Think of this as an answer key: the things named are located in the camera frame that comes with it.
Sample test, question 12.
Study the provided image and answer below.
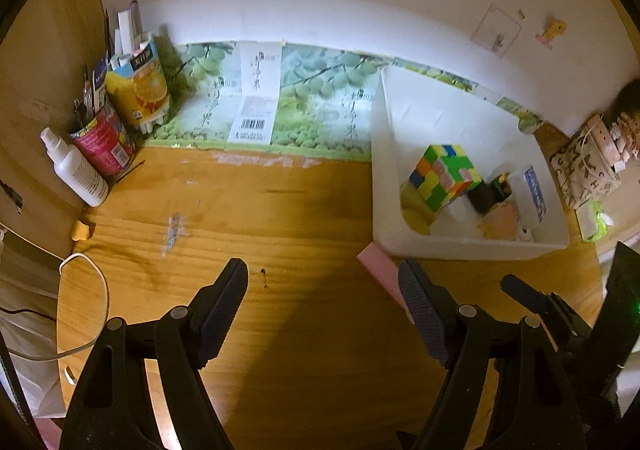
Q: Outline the pink foam roll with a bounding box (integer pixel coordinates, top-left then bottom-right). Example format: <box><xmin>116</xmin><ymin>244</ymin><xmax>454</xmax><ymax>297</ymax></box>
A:
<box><xmin>357</xmin><ymin>242</ymin><xmax>413</xmax><ymax>324</ymax></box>

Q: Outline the multicolour puzzle cube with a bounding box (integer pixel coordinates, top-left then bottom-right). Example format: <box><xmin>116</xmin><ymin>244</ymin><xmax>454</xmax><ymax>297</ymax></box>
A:
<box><xmin>408</xmin><ymin>144</ymin><xmax>483</xmax><ymax>213</ymax></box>

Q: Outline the clear box with barcode label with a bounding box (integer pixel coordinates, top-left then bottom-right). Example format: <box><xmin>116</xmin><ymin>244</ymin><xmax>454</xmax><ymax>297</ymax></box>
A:
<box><xmin>508</xmin><ymin>166</ymin><xmax>547</xmax><ymax>230</ymax></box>

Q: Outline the gold round compact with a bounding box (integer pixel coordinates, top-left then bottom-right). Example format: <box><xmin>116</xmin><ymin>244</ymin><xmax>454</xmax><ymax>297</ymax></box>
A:
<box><xmin>400</xmin><ymin>181</ymin><xmax>437</xmax><ymax>235</ymax></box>

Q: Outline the green tissue pack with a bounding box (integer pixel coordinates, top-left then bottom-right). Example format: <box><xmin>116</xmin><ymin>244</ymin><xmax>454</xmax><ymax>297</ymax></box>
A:
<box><xmin>576</xmin><ymin>199</ymin><xmax>614</xmax><ymax>243</ymax></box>

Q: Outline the lettered canvas bag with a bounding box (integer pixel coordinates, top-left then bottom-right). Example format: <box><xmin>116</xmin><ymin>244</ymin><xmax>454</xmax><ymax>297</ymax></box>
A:
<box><xmin>550</xmin><ymin>126</ymin><xmax>622</xmax><ymax>209</ymax></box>

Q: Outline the white plastic storage bin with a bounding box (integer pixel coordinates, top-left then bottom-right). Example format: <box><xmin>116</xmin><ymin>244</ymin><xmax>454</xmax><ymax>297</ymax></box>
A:
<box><xmin>370</xmin><ymin>66</ymin><xmax>570</xmax><ymax>260</ymax></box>

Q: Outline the white spray bottle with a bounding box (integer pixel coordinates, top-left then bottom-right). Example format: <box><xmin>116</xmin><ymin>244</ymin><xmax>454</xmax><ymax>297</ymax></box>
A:
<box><xmin>40</xmin><ymin>127</ymin><xmax>108</xmax><ymax>207</ymax></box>

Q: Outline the red pen cup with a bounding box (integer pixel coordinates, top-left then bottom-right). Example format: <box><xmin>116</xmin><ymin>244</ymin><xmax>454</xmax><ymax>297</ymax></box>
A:
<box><xmin>70</xmin><ymin>101</ymin><xmax>136</xmax><ymax>179</ymax></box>

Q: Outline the brown haired doll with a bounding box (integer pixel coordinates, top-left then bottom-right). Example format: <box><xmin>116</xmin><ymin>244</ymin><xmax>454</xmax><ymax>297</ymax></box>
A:
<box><xmin>604</xmin><ymin>78</ymin><xmax>640</xmax><ymax>173</ymax></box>

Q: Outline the green fruit paper box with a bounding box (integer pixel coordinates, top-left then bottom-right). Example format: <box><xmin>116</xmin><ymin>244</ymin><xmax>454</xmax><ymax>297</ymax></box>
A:
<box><xmin>142</xmin><ymin>40</ymin><xmax>542</xmax><ymax>162</ymax></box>

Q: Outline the yellow juice carton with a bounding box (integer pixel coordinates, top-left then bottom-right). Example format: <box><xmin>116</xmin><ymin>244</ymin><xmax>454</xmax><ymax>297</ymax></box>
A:
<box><xmin>104</xmin><ymin>3</ymin><xmax>172</xmax><ymax>135</ymax></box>

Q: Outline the white cable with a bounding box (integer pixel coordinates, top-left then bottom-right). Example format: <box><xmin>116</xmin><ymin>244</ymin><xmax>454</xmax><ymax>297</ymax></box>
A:
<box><xmin>0</xmin><ymin>253</ymin><xmax>112</xmax><ymax>364</ymax></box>

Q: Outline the pink square wall sticker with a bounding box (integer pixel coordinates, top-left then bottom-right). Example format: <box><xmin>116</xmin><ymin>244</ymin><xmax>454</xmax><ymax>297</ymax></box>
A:
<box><xmin>471</xmin><ymin>4</ymin><xmax>522</xmax><ymax>58</ymax></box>

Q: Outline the yellow duck wall sticker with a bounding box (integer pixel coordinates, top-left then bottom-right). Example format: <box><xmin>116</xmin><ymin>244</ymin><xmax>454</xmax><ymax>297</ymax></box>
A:
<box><xmin>535</xmin><ymin>20</ymin><xmax>567</xmax><ymax>50</ymax></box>

